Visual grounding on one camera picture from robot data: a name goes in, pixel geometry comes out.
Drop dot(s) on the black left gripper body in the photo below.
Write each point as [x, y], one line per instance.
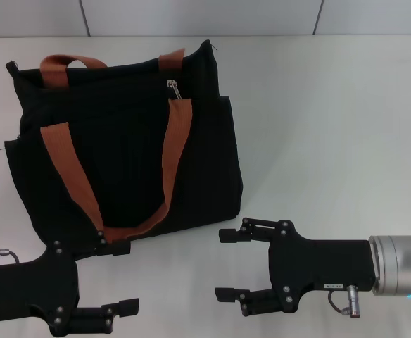
[33, 288]

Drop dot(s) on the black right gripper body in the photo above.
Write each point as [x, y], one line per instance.
[332, 264]

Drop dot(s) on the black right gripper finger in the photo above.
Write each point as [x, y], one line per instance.
[251, 234]
[258, 301]

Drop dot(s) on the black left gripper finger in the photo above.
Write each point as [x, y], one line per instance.
[93, 318]
[117, 248]

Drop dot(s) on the silver zipper pull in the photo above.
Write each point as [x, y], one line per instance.
[174, 88]

